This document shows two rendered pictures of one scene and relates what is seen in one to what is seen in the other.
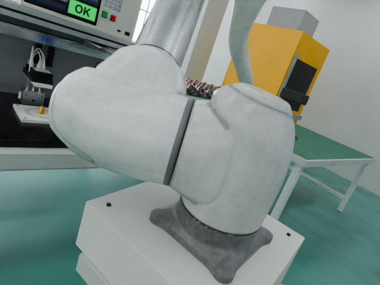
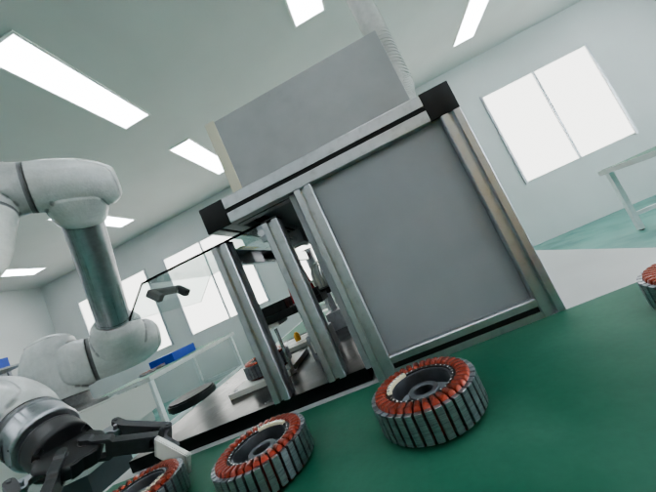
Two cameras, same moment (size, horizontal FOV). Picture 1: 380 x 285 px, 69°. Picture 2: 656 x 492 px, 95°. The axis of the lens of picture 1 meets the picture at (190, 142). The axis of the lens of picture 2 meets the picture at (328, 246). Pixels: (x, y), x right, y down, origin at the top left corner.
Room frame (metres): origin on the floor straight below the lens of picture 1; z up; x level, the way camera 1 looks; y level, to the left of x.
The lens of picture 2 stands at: (1.84, 0.16, 0.92)
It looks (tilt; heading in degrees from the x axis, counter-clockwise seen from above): 5 degrees up; 145
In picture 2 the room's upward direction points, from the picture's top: 24 degrees counter-clockwise
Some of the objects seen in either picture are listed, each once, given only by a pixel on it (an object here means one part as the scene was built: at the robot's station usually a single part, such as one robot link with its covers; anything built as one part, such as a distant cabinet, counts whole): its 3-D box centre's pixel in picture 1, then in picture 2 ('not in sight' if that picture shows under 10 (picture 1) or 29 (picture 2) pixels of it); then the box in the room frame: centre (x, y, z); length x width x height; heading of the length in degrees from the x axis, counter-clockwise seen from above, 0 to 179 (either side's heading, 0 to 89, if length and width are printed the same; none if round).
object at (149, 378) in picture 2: not in sight; (184, 386); (-3.18, 0.47, 0.37); 1.90 x 0.90 x 0.75; 136
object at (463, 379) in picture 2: not in sight; (426, 395); (1.59, 0.37, 0.77); 0.11 x 0.11 x 0.04
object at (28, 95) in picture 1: (31, 96); (338, 317); (1.04, 0.65, 0.80); 0.08 x 0.05 x 0.06; 136
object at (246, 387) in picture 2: not in sight; (271, 371); (1.11, 0.38, 0.78); 0.15 x 0.15 x 0.01; 46
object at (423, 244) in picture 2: not in sight; (418, 246); (1.54, 0.53, 0.91); 0.28 x 0.03 x 0.32; 46
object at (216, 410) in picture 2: (72, 120); (295, 358); (1.04, 0.47, 0.76); 0.64 x 0.47 x 0.02; 136
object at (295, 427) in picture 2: not in sight; (264, 454); (1.45, 0.23, 0.77); 0.11 x 0.11 x 0.04
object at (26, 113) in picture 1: (40, 114); (299, 342); (0.94, 0.54, 0.78); 0.15 x 0.15 x 0.01; 46
